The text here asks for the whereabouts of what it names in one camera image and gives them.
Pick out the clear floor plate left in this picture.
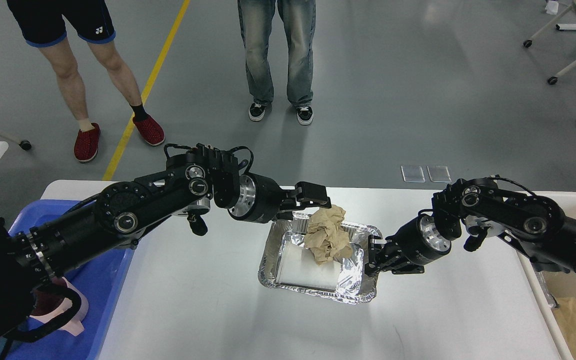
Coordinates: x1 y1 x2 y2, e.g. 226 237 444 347
400 165 426 183

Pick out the person in light jeans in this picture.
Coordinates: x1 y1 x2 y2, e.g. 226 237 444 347
237 0 317 126

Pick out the brown paper in bin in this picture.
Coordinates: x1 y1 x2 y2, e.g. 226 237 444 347
552 297 576 360

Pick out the clear floor plate right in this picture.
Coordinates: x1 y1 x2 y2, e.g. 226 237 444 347
426 165 452 183

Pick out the beige plastic bin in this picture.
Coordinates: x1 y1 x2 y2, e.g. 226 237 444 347
518 191 576 360

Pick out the foil tray in bin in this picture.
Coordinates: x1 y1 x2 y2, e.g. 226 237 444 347
534 270 560 309

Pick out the person in black shorts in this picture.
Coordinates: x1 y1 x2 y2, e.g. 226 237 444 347
5 0 166 163

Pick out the aluminium foil tray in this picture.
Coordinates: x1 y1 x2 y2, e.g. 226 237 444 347
258 214 382 305

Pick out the clear floor plate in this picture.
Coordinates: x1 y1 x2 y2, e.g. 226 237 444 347
426 165 452 183
400 165 426 183

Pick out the white paper cup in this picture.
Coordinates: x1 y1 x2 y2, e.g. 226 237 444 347
276 243 342 291

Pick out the brown paper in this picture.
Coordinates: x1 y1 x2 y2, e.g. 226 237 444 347
552 297 576 360
304 205 353 265

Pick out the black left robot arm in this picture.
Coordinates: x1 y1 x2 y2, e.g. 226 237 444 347
0 143 332 343

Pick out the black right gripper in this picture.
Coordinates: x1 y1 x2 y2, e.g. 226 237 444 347
364 214 451 277

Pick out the pink mug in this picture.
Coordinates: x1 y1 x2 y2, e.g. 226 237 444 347
28 277 90 337

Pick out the blue plastic bin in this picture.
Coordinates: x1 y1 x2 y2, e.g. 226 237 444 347
0 199 134 360

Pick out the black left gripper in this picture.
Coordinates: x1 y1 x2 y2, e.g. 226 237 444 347
228 173 332 224

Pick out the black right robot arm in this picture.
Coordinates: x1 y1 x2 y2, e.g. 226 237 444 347
364 176 576 277

